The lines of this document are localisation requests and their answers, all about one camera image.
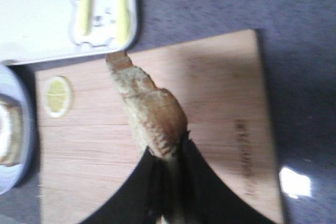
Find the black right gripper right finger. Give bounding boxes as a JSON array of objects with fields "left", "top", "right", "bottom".
[{"left": 170, "top": 131, "right": 272, "bottom": 223}]

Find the bread slice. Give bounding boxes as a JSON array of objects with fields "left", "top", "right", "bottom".
[
  {"left": 1, "top": 99, "right": 23, "bottom": 167},
  {"left": 106, "top": 51, "right": 187, "bottom": 223}
]

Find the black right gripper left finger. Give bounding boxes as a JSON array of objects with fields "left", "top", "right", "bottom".
[{"left": 82, "top": 146, "right": 169, "bottom": 224}]

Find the white rectangular tray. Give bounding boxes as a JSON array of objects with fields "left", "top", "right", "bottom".
[{"left": 1, "top": 0, "right": 138, "bottom": 65}]

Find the fried egg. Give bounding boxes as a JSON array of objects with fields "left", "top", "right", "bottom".
[{"left": 1, "top": 105, "right": 13, "bottom": 156}]

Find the yellow plastic knife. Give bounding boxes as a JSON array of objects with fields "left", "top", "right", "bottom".
[{"left": 116, "top": 0, "right": 130, "bottom": 46}]

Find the blue round plate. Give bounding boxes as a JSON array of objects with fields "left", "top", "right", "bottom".
[{"left": 1, "top": 65, "right": 36, "bottom": 194}]

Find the lemon slice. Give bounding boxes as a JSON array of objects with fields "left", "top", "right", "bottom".
[{"left": 43, "top": 76, "right": 74, "bottom": 118}]

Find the yellow plastic fork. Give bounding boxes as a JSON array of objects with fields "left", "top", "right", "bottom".
[{"left": 78, "top": 0, "right": 91, "bottom": 36}]

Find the wooden cutting board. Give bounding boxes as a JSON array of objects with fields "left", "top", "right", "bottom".
[{"left": 36, "top": 29, "right": 285, "bottom": 223}]

